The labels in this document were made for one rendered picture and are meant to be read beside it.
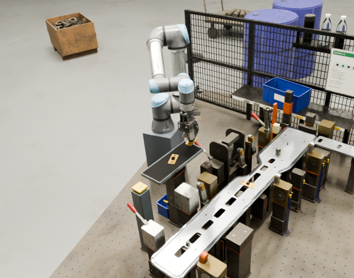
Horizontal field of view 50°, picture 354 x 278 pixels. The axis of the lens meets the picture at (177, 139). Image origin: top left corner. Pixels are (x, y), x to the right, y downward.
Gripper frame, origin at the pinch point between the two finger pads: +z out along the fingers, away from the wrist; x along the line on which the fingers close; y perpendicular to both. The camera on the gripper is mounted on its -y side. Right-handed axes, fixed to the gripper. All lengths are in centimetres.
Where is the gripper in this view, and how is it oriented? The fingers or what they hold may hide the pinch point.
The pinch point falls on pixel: (191, 138)
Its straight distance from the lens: 206.1
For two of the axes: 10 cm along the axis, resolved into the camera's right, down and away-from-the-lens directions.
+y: -5.2, 5.1, -6.8
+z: 0.7, 8.3, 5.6
